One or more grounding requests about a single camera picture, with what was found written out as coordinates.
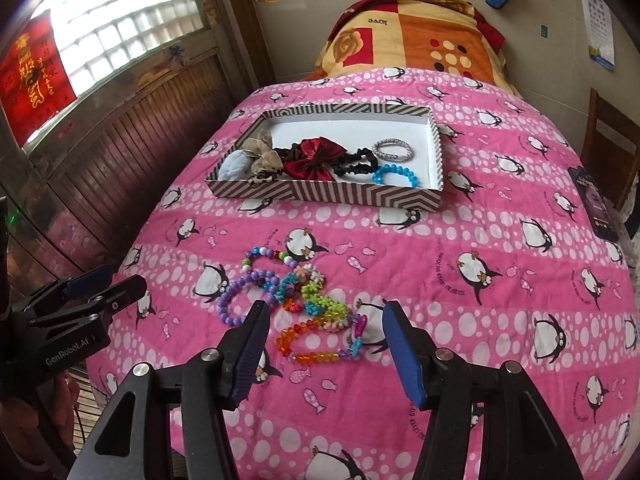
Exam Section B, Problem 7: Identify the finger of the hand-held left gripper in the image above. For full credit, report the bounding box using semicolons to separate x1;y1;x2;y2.
90;275;148;318
62;266;118;298

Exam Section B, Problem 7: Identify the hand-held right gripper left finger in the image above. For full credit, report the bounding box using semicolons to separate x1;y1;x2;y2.
66;300;272;480

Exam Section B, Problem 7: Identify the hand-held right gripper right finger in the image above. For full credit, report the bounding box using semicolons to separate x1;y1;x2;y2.
381;300;586;480

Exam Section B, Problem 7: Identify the pile of colourful beaded bracelets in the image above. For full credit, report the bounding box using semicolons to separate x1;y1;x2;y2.
216;245;371;365

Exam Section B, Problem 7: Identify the grey blue scrunchie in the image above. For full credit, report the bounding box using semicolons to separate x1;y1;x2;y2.
218;149;253;181

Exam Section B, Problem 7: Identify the blue bead bangle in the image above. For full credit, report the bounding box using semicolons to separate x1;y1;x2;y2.
372;164;420;187

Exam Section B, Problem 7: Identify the beige bow hair tie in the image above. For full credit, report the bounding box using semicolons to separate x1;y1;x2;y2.
242;130;288;187

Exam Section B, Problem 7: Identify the dark red bow hair tie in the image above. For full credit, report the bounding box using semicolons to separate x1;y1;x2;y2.
282;136;335;182

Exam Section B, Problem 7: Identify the silver bangle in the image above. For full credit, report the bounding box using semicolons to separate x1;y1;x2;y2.
371;138;415;164

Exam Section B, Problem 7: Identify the black scrunchie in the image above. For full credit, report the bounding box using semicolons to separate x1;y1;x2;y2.
332;149;379;178

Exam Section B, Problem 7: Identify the striped cardboard box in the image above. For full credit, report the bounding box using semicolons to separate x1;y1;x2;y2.
206;104;445;209

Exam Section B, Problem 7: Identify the person's left hand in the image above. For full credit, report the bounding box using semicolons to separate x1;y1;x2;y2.
0;375;83;461

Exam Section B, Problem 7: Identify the red poster with gold print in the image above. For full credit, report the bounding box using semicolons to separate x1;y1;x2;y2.
0;9;78;146

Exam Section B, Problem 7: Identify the black smartphone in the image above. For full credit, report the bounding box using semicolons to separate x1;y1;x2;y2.
567;166;623;241

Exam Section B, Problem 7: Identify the glass block window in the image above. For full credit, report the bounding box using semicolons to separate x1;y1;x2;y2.
20;0;208;146

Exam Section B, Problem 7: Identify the wooden chair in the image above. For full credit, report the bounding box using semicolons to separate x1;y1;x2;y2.
580;87;640;211

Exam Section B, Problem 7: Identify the orange yellow patterned pillow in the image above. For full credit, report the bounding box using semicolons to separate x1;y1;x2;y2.
302;0;523;98

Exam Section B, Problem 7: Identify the wooden slatted wall panel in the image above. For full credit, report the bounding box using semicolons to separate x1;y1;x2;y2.
0;45;261;271

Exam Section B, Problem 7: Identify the wooden door frame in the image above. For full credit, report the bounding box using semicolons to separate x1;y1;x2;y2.
182;0;266;91

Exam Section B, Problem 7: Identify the wall calendar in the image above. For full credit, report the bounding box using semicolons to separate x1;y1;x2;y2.
575;0;616;71

